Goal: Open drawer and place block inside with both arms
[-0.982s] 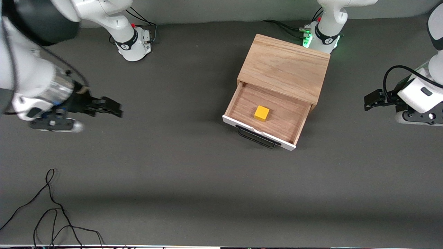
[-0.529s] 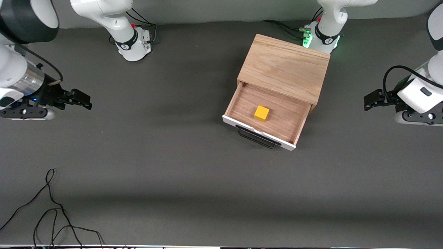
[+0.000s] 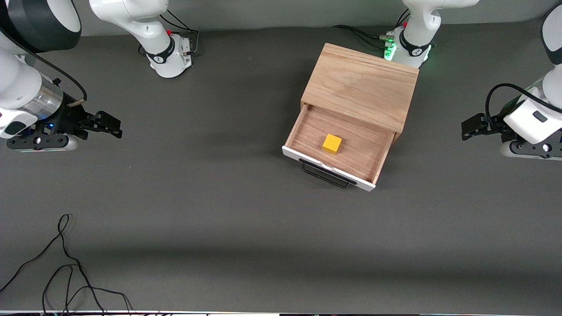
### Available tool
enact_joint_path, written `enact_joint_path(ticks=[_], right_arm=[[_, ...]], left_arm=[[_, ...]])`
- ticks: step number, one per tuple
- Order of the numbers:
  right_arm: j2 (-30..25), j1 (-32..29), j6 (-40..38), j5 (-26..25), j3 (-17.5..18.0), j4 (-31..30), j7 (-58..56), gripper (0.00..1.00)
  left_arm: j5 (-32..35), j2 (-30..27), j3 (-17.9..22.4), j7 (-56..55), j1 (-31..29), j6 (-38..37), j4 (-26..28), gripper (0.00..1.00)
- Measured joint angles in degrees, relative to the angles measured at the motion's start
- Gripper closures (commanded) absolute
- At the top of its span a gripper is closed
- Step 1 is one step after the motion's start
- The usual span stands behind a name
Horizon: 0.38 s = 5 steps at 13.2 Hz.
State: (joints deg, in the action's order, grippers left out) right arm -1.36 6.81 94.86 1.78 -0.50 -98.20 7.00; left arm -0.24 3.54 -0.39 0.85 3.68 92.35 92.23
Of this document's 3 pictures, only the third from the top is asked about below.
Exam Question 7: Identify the black right base cables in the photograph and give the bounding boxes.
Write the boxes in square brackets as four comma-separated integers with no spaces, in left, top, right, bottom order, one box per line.
[138,9,200,57]

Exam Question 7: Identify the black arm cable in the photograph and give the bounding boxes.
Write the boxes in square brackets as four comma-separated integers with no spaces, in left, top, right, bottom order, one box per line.
[0,26,87,108]
[485,83,562,132]

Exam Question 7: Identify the black base cables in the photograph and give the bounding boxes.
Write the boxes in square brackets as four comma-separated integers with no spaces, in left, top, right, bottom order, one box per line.
[331,8,411,55]
[138,9,200,57]

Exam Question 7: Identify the wooden drawer cabinet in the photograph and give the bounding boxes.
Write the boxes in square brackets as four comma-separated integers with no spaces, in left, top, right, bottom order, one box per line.
[301,43,420,142]

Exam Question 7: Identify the loose black cable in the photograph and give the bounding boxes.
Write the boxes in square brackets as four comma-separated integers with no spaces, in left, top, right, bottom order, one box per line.
[0,214,106,316]
[42,265,133,316]

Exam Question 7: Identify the white-front drawer with black handle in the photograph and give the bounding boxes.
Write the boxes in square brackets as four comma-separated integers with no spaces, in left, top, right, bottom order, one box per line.
[281,103,396,192]

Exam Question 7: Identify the yellow cube block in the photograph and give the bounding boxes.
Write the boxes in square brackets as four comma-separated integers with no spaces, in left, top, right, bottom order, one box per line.
[322,134,342,155]

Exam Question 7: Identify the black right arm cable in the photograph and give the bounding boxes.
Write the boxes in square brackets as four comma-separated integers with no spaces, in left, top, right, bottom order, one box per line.
[0,26,87,108]

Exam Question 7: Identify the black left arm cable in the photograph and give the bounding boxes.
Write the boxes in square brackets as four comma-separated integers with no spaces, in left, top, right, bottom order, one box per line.
[485,83,562,132]

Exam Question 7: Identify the black left base cables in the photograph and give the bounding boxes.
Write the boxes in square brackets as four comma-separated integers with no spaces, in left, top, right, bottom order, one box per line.
[331,8,411,55]

